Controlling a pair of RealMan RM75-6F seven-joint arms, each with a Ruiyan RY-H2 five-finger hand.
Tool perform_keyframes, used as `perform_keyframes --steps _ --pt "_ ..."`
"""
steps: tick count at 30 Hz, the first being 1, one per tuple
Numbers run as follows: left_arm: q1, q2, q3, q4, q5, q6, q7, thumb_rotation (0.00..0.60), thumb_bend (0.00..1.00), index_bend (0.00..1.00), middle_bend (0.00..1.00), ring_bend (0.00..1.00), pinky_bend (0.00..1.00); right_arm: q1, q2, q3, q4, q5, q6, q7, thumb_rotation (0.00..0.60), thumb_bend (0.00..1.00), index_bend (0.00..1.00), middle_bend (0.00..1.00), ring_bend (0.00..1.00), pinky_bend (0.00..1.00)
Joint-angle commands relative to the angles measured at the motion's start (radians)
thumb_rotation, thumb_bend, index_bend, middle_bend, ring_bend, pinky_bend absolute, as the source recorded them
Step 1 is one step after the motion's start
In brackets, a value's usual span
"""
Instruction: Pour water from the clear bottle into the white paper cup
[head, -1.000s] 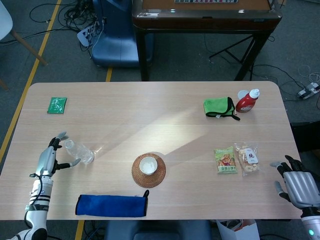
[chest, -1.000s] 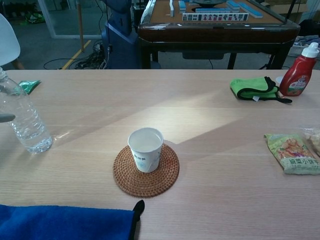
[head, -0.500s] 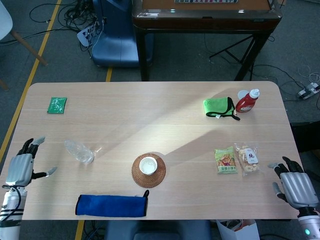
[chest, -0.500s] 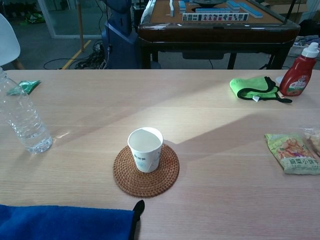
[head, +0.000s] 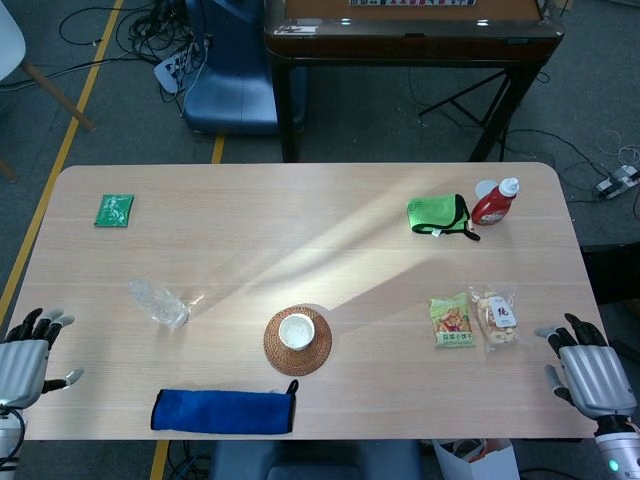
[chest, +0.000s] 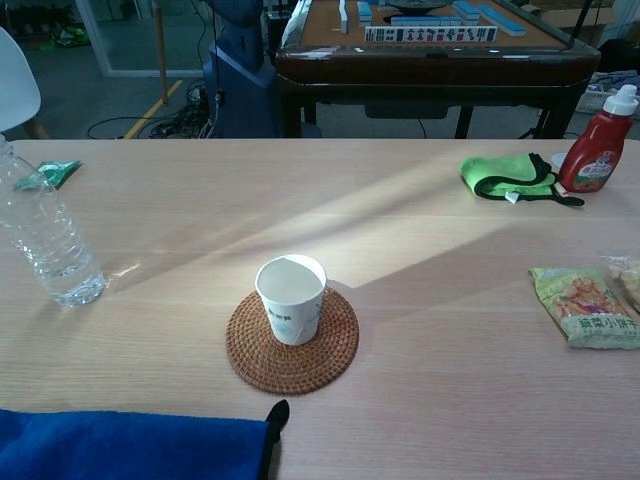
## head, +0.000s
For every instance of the round white lid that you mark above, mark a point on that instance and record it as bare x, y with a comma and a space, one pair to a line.
482, 189

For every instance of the blue machine base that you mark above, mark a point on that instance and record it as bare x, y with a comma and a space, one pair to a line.
235, 90

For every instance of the row of face-up mahjong tiles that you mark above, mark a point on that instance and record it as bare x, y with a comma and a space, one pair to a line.
410, 3

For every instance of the white power strip with plugs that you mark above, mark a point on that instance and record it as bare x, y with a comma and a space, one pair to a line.
170, 72

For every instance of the red ketchup bottle white cap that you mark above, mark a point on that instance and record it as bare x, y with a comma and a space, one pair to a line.
492, 207

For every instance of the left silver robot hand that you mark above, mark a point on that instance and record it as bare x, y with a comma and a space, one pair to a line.
22, 370

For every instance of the green snack packet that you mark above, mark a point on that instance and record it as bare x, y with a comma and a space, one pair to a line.
451, 320

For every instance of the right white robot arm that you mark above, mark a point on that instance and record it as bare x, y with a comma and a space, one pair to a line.
617, 450

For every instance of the transparent plastic water bottle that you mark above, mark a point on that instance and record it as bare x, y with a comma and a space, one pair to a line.
162, 305

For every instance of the blue cloth with black trim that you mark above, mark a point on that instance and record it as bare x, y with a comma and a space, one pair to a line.
220, 410

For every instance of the green sachet packet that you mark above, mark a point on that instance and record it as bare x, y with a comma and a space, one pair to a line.
115, 210

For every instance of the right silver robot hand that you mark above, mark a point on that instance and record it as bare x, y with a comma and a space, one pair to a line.
595, 375

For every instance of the round woven rattan coaster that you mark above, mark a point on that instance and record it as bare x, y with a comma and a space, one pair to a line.
300, 360

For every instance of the grey power strip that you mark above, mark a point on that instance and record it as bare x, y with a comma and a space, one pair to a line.
617, 181

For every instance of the white paper bag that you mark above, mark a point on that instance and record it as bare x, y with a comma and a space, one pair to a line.
495, 462

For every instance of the brown mahjong table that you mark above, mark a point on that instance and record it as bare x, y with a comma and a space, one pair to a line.
410, 45

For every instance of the green cloth with black trim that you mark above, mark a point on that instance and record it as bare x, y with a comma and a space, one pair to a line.
432, 210

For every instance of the white chair wooden legs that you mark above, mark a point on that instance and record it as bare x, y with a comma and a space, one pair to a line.
10, 45

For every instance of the small white paper cup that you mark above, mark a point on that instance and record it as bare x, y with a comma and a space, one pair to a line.
296, 332

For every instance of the clear biscuit snack bag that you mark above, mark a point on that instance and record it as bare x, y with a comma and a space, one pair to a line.
495, 320

